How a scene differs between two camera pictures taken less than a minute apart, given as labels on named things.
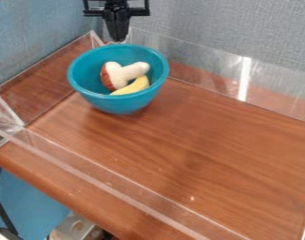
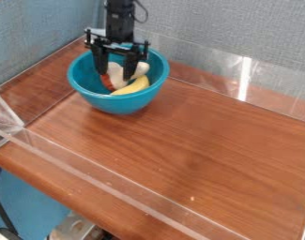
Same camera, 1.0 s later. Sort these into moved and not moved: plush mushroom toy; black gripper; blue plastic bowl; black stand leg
Moved: black gripper
Not moved: blue plastic bowl; plush mushroom toy; black stand leg
